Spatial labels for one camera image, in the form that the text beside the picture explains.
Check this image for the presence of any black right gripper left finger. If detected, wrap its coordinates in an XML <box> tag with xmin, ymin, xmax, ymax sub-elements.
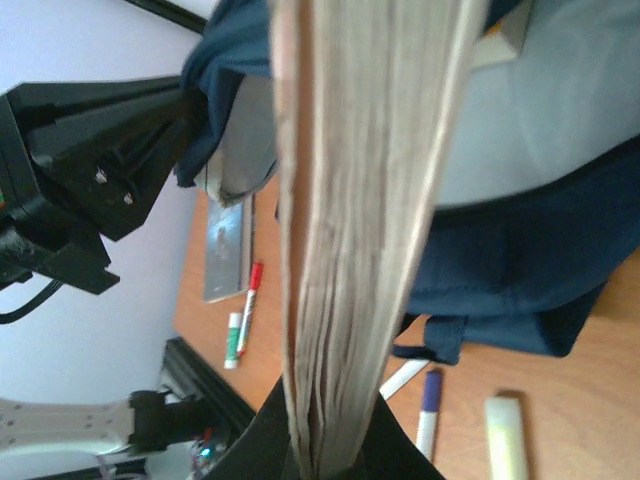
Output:
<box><xmin>203</xmin><ymin>379</ymin><xmax>301</xmax><ymax>480</ymax></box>

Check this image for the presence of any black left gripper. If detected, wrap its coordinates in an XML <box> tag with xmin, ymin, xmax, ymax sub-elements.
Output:
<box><xmin>1</xmin><ymin>77</ymin><xmax>200</xmax><ymax>295</ymax></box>

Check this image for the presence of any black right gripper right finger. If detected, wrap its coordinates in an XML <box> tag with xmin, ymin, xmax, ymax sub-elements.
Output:
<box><xmin>344</xmin><ymin>395</ymin><xmax>444</xmax><ymax>480</ymax></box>

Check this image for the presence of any dark teal Bronte book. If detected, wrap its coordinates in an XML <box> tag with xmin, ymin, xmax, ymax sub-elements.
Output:
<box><xmin>203</xmin><ymin>197</ymin><xmax>254</xmax><ymax>303</ymax></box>

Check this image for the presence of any pink illustrated paperback book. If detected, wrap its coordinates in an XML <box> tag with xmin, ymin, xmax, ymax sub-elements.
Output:
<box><xmin>270</xmin><ymin>1</ymin><xmax>488</xmax><ymax>479</ymax></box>

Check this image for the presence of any navy blue student backpack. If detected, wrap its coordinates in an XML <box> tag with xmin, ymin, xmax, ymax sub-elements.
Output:
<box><xmin>172</xmin><ymin>0</ymin><xmax>640</xmax><ymax>366</ymax></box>

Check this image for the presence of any orange 39-Storey Treehouse book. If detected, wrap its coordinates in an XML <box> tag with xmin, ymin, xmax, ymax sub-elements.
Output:
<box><xmin>472</xmin><ymin>0</ymin><xmax>533</xmax><ymax>68</ymax></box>

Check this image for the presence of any purple marker pen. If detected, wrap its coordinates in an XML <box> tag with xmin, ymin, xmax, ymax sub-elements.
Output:
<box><xmin>415</xmin><ymin>369</ymin><xmax>443</xmax><ymax>461</ymax></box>

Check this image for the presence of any yellow highlighter pen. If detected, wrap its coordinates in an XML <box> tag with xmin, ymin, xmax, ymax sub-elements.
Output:
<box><xmin>485</xmin><ymin>396</ymin><xmax>529</xmax><ymax>480</ymax></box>

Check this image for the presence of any white glue stick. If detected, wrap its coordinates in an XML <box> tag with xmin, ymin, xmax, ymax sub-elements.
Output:
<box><xmin>223</xmin><ymin>312</ymin><xmax>244</xmax><ymax>370</ymax></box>

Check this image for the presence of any red marker pen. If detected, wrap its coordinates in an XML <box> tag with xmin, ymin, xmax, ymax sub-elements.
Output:
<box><xmin>236</xmin><ymin>262</ymin><xmax>264</xmax><ymax>357</ymax></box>

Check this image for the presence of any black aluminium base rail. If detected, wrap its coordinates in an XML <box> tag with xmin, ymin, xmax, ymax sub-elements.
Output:
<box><xmin>159</xmin><ymin>337</ymin><xmax>255</xmax><ymax>453</ymax></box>

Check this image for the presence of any black left corner frame post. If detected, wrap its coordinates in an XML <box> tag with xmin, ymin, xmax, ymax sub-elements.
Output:
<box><xmin>126</xmin><ymin>0</ymin><xmax>207</xmax><ymax>34</ymax></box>

